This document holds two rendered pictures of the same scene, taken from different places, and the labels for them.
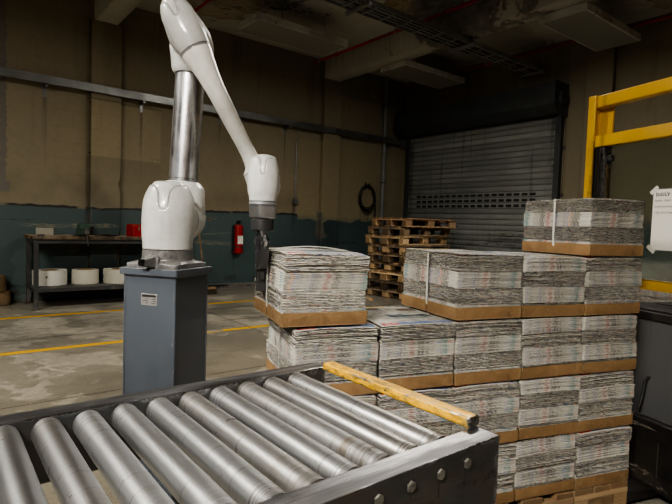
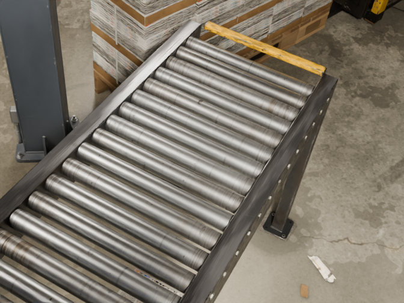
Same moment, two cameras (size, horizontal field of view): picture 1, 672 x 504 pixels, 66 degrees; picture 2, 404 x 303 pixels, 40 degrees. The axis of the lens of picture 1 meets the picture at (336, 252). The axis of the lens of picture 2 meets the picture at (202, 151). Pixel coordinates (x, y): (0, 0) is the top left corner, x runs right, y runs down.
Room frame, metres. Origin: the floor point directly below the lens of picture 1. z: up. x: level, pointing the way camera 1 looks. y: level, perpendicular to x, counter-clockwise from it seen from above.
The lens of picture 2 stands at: (-0.16, 0.74, 1.89)
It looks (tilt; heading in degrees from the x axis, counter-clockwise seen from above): 47 degrees down; 331
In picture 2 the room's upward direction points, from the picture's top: 8 degrees clockwise
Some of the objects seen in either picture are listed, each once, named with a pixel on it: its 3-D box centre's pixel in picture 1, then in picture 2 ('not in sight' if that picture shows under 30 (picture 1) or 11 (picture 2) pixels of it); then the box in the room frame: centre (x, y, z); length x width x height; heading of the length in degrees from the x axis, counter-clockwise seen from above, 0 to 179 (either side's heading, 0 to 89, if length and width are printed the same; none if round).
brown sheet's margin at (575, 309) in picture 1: (520, 302); not in sight; (2.09, -0.76, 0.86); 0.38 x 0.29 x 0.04; 20
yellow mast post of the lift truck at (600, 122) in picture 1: (591, 268); not in sight; (2.66, -1.33, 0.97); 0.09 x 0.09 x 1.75; 21
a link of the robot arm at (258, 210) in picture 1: (262, 210); not in sight; (1.71, 0.25, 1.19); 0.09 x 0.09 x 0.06
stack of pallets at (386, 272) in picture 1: (409, 257); not in sight; (8.70, -1.25, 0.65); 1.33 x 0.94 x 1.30; 132
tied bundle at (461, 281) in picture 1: (458, 282); not in sight; (1.99, -0.48, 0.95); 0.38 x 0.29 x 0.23; 23
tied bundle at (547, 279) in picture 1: (521, 281); not in sight; (2.09, -0.76, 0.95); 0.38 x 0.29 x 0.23; 20
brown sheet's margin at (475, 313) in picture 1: (457, 304); not in sight; (1.99, -0.48, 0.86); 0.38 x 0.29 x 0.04; 23
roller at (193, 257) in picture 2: not in sight; (124, 220); (0.58, 0.51, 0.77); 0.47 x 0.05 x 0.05; 38
